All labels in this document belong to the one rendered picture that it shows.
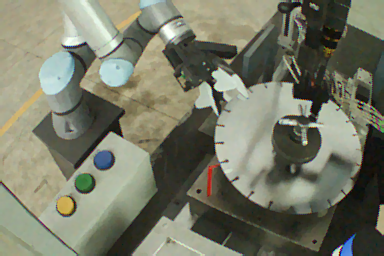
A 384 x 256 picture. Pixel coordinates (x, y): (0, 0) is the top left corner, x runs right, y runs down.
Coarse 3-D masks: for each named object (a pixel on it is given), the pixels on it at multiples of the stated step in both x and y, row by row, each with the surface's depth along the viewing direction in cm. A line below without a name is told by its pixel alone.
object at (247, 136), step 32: (256, 96) 65; (288, 96) 65; (224, 128) 60; (256, 128) 59; (320, 128) 59; (352, 128) 59; (224, 160) 55; (256, 160) 55; (288, 160) 54; (320, 160) 54; (352, 160) 53; (256, 192) 50; (288, 192) 50; (320, 192) 49
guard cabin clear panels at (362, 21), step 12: (300, 0) 146; (360, 0) 122; (372, 0) 117; (360, 12) 127; (372, 12) 122; (360, 24) 132; (372, 24) 127; (0, 228) 26; (0, 240) 21; (12, 240) 27; (0, 252) 18; (12, 252) 22; (24, 252) 27; (36, 252) 35
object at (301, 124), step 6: (300, 108) 56; (300, 114) 55; (282, 120) 54; (288, 120) 54; (294, 120) 54; (300, 120) 53; (306, 120) 53; (294, 126) 55; (300, 126) 53; (306, 126) 53; (312, 126) 54; (318, 126) 53; (300, 132) 54; (306, 138) 51; (306, 144) 51
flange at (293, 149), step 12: (276, 132) 57; (288, 132) 57; (312, 132) 57; (276, 144) 56; (288, 144) 55; (300, 144) 55; (312, 144) 55; (288, 156) 54; (300, 156) 54; (312, 156) 53
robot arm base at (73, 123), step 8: (80, 104) 82; (88, 104) 88; (56, 112) 79; (64, 112) 79; (72, 112) 80; (80, 112) 83; (88, 112) 86; (56, 120) 82; (64, 120) 81; (72, 120) 82; (80, 120) 83; (88, 120) 86; (56, 128) 84; (64, 128) 82; (72, 128) 84; (80, 128) 84; (88, 128) 87; (64, 136) 84; (72, 136) 84
